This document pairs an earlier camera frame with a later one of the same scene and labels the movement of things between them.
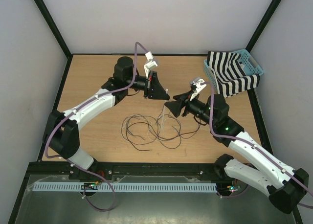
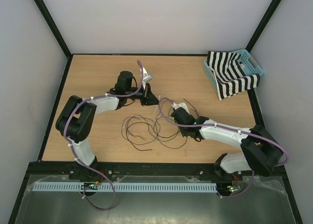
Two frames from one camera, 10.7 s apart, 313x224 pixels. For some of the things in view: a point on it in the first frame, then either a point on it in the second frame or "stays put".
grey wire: x=159 y=141 to x=151 y=122
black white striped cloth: x=229 y=73 stays put
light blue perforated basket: x=250 y=65 stays put
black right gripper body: x=182 y=102 to x=183 y=130
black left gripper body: x=150 y=87 to x=144 y=100
